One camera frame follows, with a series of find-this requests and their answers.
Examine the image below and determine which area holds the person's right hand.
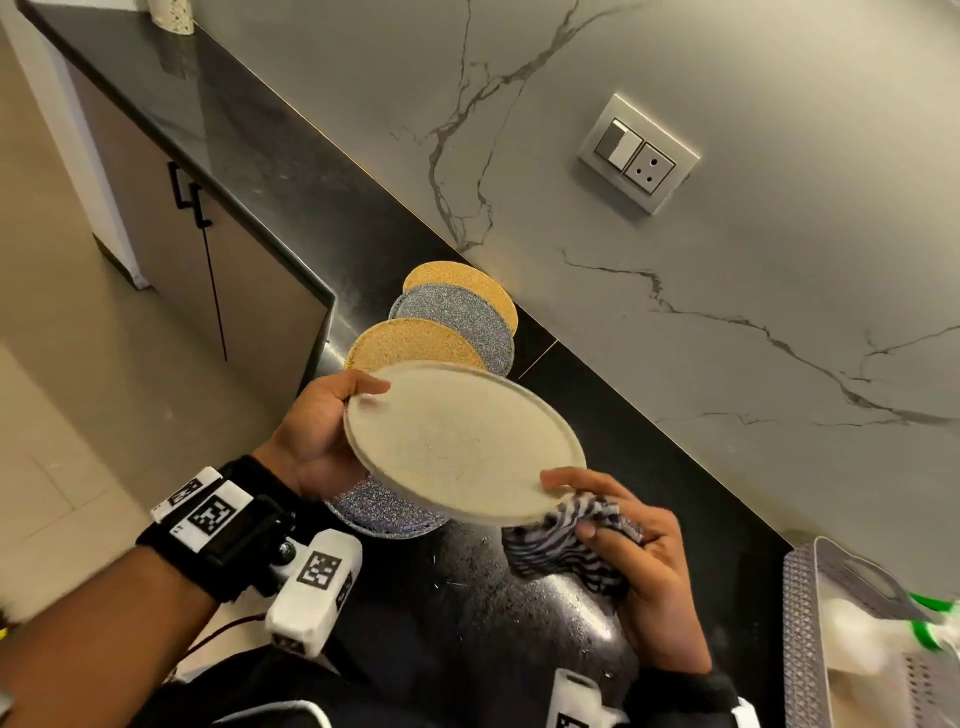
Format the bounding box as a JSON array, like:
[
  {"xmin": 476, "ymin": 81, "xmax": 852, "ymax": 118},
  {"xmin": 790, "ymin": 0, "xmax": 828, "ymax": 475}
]
[{"xmin": 540, "ymin": 467, "xmax": 714, "ymax": 675}]

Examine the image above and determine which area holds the person's left hand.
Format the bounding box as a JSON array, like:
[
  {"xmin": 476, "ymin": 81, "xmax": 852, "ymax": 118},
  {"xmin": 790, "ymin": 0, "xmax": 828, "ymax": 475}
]
[{"xmin": 251, "ymin": 369, "xmax": 392, "ymax": 502}]

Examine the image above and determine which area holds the striped grey cloth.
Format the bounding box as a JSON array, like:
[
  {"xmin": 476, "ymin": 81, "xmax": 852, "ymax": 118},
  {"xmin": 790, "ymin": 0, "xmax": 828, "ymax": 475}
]
[{"xmin": 501, "ymin": 491, "xmax": 645, "ymax": 601}]

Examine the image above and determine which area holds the beige round plate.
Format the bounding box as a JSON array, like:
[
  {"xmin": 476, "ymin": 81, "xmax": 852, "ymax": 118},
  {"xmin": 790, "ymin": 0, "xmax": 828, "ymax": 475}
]
[{"xmin": 343, "ymin": 360, "xmax": 588, "ymax": 528}]

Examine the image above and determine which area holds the person's left forearm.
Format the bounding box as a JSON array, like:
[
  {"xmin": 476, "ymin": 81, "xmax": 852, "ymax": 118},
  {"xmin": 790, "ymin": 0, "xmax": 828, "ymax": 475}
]
[{"xmin": 0, "ymin": 543, "xmax": 220, "ymax": 728}]

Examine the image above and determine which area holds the gold glitter round mat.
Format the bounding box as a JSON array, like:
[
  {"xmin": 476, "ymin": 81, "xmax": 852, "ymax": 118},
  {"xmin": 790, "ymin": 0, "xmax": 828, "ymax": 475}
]
[
  {"xmin": 344, "ymin": 318, "xmax": 489, "ymax": 375},
  {"xmin": 402, "ymin": 261, "xmax": 519, "ymax": 339}
]

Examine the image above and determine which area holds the silver glitter round mat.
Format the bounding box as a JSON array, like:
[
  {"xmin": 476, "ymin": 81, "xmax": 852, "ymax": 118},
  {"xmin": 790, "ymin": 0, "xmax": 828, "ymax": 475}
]
[
  {"xmin": 326, "ymin": 474, "xmax": 453, "ymax": 540},
  {"xmin": 388, "ymin": 283, "xmax": 516, "ymax": 378}
]

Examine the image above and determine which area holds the beige kitchen cabinet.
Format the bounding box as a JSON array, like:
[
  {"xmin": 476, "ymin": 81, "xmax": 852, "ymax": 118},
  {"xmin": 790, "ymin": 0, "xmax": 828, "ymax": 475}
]
[{"xmin": 66, "ymin": 58, "xmax": 336, "ymax": 410}]

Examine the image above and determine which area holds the grey plastic basket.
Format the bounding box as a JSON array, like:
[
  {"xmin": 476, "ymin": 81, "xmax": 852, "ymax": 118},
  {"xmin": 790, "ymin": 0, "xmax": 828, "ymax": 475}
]
[{"xmin": 781, "ymin": 535, "xmax": 960, "ymax": 728}]

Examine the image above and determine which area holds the person's black clothing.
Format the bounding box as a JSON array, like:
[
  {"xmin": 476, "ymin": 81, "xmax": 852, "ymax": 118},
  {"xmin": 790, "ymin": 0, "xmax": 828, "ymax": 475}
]
[{"xmin": 131, "ymin": 643, "xmax": 639, "ymax": 728}]

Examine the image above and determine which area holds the green white spray bottle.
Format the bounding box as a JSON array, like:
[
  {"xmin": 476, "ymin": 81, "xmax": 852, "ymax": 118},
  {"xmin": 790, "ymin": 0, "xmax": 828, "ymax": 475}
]
[{"xmin": 817, "ymin": 591, "xmax": 960, "ymax": 655}]

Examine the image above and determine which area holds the white speckled cup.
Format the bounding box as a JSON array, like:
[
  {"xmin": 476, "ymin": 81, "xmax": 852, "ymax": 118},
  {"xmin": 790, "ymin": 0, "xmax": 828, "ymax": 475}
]
[{"xmin": 146, "ymin": 0, "xmax": 195, "ymax": 37}]

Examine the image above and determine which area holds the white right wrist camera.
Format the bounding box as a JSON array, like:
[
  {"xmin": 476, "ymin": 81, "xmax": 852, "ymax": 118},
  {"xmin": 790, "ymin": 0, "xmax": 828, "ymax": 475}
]
[{"xmin": 546, "ymin": 669, "xmax": 630, "ymax": 728}]

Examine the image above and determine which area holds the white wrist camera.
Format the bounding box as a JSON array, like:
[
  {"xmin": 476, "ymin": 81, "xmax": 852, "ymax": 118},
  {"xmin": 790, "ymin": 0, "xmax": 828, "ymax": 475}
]
[
  {"xmin": 265, "ymin": 528, "xmax": 364, "ymax": 660},
  {"xmin": 546, "ymin": 669, "xmax": 630, "ymax": 728}
]

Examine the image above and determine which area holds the black right wrist strap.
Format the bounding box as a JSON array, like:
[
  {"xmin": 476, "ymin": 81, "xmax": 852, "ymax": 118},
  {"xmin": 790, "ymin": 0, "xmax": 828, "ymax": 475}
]
[{"xmin": 621, "ymin": 663, "xmax": 760, "ymax": 728}]

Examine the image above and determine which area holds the black wrist strap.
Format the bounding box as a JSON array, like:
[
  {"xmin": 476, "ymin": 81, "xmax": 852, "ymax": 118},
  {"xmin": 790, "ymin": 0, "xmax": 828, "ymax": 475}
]
[
  {"xmin": 621, "ymin": 663, "xmax": 760, "ymax": 728},
  {"xmin": 135, "ymin": 456, "xmax": 295, "ymax": 604}
]

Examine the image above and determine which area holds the black left wrist strap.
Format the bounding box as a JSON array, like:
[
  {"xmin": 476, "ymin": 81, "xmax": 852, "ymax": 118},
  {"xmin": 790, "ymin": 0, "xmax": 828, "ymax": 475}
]
[{"xmin": 135, "ymin": 456, "xmax": 295, "ymax": 604}]

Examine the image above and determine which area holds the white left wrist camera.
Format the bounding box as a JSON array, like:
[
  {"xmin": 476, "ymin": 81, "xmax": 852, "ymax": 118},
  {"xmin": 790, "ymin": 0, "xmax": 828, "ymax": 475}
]
[{"xmin": 265, "ymin": 528, "xmax": 364, "ymax": 660}]

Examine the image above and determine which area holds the black camera cable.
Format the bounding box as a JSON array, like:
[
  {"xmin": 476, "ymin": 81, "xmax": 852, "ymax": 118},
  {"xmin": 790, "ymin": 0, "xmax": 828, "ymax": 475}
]
[{"xmin": 178, "ymin": 611, "xmax": 271, "ymax": 665}]

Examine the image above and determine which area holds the grey wall switch socket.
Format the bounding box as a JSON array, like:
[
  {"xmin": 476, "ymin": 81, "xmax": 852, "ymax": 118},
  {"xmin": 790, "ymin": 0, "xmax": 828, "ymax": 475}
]
[{"xmin": 577, "ymin": 93, "xmax": 702, "ymax": 217}]

